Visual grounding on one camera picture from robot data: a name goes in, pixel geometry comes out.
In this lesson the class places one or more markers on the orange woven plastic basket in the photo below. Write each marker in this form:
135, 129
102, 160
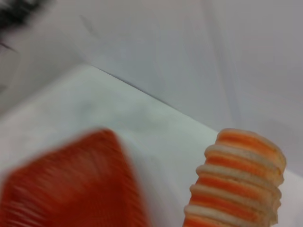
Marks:
71, 184

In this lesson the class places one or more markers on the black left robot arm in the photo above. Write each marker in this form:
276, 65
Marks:
16, 11

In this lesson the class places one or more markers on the orange striped bread roll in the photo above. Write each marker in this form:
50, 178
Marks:
236, 184

